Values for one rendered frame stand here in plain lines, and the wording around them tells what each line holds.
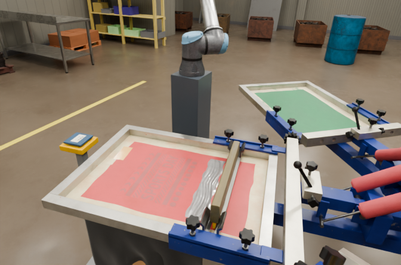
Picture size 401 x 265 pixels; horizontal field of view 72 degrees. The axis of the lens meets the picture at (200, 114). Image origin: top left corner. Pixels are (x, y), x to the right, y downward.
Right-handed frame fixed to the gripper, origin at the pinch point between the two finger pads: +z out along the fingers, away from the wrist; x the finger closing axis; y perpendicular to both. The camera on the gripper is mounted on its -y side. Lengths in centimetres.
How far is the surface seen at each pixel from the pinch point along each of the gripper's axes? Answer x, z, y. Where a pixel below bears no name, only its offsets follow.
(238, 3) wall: -725, -788, -250
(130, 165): -51, 59, 55
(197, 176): -47, 68, 26
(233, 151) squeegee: -40, 60, 11
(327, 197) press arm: -27, 84, -16
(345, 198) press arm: -26, 85, -22
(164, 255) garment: -47, 96, 41
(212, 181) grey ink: -44, 71, 20
